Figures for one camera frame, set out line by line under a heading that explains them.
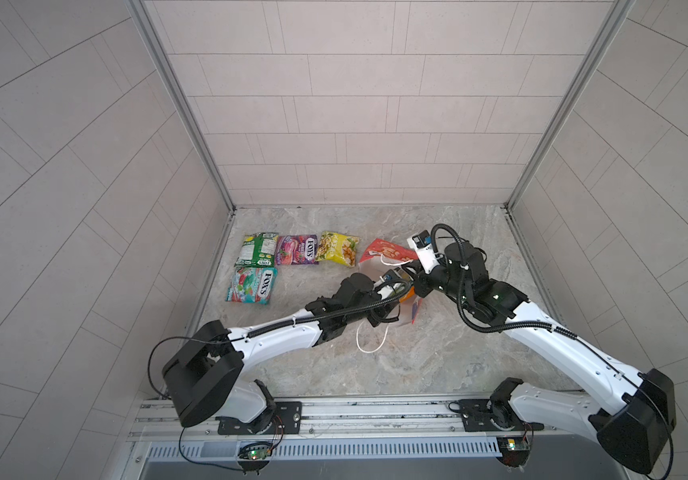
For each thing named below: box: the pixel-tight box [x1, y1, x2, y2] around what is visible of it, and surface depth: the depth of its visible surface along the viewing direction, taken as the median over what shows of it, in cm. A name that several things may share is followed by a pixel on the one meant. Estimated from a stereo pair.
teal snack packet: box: [226, 266, 278, 305], surface depth 93 cm
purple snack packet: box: [275, 234, 319, 266], surface depth 101 cm
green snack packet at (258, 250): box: [234, 232, 279, 268], surface depth 101 cm
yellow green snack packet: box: [315, 231, 360, 267], surface depth 101 cm
